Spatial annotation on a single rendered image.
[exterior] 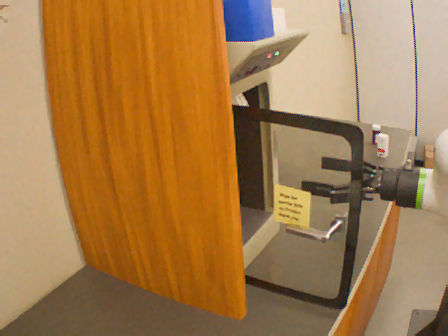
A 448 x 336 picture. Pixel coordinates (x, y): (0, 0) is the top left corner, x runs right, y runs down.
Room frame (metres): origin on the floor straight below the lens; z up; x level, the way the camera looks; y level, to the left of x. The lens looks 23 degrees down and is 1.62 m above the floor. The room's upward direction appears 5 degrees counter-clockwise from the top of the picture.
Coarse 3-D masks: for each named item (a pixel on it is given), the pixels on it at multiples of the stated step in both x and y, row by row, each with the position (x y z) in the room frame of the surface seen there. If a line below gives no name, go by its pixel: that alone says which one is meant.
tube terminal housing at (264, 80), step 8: (264, 72) 1.07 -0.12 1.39; (240, 80) 0.97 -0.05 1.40; (248, 80) 1.00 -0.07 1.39; (256, 80) 1.03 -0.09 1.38; (264, 80) 1.07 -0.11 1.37; (272, 80) 1.11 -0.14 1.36; (232, 88) 0.94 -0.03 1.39; (240, 88) 0.96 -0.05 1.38; (248, 88) 0.99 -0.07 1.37; (264, 88) 1.12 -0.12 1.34; (272, 88) 1.10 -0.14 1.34; (232, 96) 0.93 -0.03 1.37; (264, 96) 1.12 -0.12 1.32; (272, 96) 1.10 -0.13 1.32; (264, 104) 1.12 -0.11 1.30; (272, 104) 1.10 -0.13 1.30
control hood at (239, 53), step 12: (276, 36) 0.89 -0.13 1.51; (288, 36) 0.92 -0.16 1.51; (300, 36) 1.00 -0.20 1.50; (228, 48) 0.81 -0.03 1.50; (240, 48) 0.79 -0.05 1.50; (252, 48) 0.78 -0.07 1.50; (264, 48) 0.83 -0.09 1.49; (276, 48) 0.91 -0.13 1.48; (288, 48) 1.01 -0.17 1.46; (228, 60) 0.81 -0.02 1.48; (240, 60) 0.79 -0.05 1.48; (276, 60) 1.02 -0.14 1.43
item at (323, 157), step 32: (256, 128) 0.77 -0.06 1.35; (288, 128) 0.73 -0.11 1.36; (320, 128) 0.69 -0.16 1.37; (352, 128) 0.65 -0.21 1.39; (256, 160) 0.78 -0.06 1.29; (288, 160) 0.73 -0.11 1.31; (320, 160) 0.69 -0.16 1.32; (352, 160) 0.65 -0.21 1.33; (256, 192) 0.78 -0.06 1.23; (320, 192) 0.69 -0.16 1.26; (352, 192) 0.65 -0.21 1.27; (256, 224) 0.78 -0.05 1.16; (320, 224) 0.69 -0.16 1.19; (352, 224) 0.65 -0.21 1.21; (256, 256) 0.78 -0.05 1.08; (288, 256) 0.73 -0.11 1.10; (320, 256) 0.69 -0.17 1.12; (352, 256) 0.64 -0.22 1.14; (288, 288) 0.73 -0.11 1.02; (320, 288) 0.68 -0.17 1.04
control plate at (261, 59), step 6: (282, 48) 0.95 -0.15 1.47; (264, 54) 0.87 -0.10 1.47; (252, 60) 0.84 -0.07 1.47; (258, 60) 0.88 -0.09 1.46; (264, 60) 0.92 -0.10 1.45; (270, 60) 0.96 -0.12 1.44; (246, 66) 0.84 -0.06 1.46; (252, 66) 0.88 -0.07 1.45; (264, 66) 0.97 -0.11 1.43; (240, 72) 0.85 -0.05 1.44; (234, 78) 0.85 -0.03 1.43; (240, 78) 0.89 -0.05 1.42
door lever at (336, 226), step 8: (288, 224) 0.68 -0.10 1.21; (296, 224) 0.68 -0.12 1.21; (336, 224) 0.66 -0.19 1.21; (288, 232) 0.68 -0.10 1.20; (296, 232) 0.67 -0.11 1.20; (304, 232) 0.66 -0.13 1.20; (312, 232) 0.65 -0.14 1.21; (320, 232) 0.64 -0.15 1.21; (328, 232) 0.64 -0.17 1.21; (336, 232) 0.66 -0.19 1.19; (320, 240) 0.64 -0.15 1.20; (328, 240) 0.63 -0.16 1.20
